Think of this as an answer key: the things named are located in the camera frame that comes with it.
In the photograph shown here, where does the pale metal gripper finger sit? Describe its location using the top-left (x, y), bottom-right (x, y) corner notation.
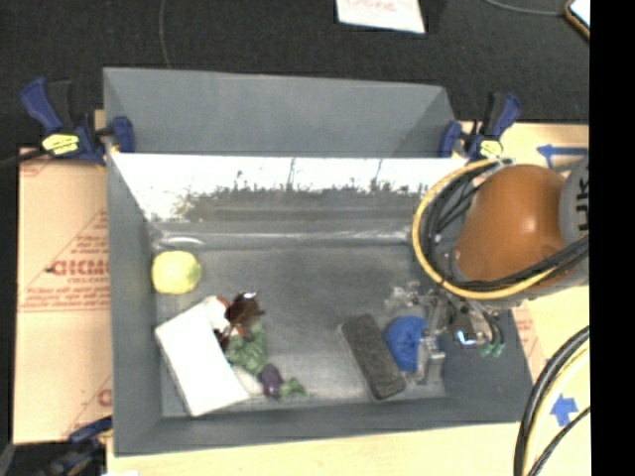
top-left (416, 336), bottom-right (446, 385)
top-left (385, 284), bottom-right (434, 312)

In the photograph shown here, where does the blue ball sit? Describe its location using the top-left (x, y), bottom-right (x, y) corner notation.
top-left (384, 314), bottom-right (429, 373)

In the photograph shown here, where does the dark green flat block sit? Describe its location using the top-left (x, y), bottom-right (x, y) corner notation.
top-left (339, 313), bottom-right (408, 402)

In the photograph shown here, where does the grey metal bin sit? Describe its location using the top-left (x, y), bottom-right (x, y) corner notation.
top-left (101, 66), bottom-right (535, 456)

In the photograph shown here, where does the green and purple toy figure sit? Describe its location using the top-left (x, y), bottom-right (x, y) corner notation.
top-left (213, 291), bottom-right (308, 401)

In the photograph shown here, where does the white box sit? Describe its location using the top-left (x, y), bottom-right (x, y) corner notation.
top-left (154, 295), bottom-right (250, 417)

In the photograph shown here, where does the yellow ball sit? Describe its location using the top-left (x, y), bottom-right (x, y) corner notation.
top-left (151, 250), bottom-right (203, 296)

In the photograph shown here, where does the brown cardboard board, red print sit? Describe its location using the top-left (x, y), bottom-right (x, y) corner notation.
top-left (12, 155), bottom-right (550, 445)

